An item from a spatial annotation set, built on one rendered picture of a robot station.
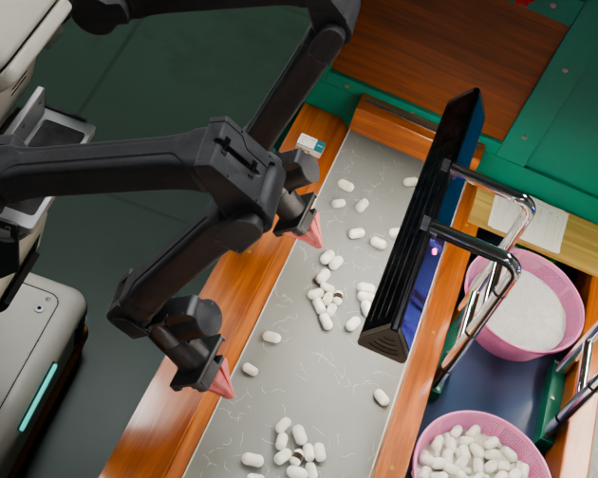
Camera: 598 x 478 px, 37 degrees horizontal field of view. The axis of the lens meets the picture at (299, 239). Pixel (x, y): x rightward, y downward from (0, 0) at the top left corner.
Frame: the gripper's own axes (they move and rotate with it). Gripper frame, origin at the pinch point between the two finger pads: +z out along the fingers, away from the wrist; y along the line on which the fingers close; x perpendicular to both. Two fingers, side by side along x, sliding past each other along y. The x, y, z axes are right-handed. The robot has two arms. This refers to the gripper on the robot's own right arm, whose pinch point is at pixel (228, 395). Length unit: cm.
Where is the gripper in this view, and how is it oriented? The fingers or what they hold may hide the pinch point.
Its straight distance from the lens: 151.0
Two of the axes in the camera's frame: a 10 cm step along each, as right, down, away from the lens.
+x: -7.7, 1.9, 6.1
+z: 5.5, 6.9, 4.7
